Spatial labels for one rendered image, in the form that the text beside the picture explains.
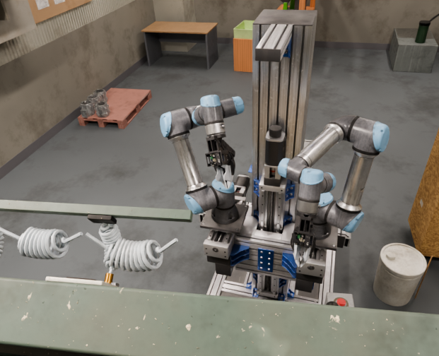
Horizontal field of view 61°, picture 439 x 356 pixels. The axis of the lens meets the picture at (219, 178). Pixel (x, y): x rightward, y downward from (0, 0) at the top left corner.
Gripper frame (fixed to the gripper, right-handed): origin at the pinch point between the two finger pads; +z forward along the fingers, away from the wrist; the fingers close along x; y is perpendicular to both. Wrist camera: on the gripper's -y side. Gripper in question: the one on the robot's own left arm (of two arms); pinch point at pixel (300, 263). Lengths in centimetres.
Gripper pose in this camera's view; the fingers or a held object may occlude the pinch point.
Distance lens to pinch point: 146.1
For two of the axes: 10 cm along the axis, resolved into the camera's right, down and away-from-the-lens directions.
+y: -2.9, 1.3, -9.5
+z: -0.9, 9.8, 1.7
